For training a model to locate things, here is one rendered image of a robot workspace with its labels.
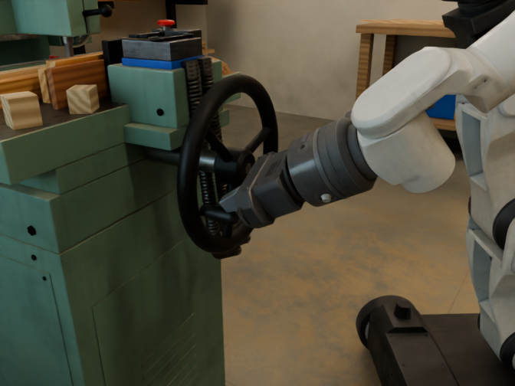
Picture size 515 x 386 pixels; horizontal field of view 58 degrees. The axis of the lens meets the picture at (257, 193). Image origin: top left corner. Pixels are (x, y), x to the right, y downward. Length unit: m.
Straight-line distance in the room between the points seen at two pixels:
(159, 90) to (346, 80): 3.47
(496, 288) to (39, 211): 0.93
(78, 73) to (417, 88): 0.54
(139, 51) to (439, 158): 0.48
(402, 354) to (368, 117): 0.96
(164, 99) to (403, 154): 0.40
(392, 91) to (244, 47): 4.17
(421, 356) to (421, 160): 0.91
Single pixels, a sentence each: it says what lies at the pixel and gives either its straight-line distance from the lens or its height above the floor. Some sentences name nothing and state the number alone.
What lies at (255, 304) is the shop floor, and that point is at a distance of 1.79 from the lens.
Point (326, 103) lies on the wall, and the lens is 4.27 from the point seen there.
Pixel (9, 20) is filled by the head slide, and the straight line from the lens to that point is 0.98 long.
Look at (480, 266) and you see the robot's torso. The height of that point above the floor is 0.45.
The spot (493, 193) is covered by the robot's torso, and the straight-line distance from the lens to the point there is 1.07.
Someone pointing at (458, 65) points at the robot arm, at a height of 1.01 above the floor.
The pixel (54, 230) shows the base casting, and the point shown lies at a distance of 0.75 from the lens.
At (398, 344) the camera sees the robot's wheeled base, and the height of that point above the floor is 0.19.
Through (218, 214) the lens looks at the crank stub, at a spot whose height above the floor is 0.79.
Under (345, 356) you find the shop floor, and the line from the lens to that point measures 1.60.
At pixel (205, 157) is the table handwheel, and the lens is 0.77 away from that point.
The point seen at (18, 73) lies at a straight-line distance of 0.89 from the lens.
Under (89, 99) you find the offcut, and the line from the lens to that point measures 0.75.
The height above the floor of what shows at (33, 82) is 0.93.
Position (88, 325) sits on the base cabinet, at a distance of 0.86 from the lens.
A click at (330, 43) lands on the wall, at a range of 4.19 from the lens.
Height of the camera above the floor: 1.07
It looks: 24 degrees down
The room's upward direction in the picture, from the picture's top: straight up
